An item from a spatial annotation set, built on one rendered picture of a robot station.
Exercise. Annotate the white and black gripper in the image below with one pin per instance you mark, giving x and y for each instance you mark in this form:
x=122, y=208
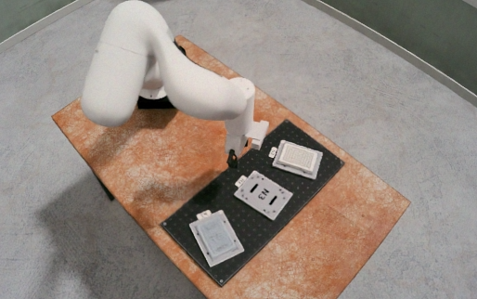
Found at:
x=234, y=146

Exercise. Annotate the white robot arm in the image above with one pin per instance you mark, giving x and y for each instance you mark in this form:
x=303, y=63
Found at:
x=118, y=74

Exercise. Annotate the small white label sign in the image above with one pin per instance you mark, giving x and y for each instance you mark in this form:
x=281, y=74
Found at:
x=240, y=181
x=203, y=214
x=272, y=153

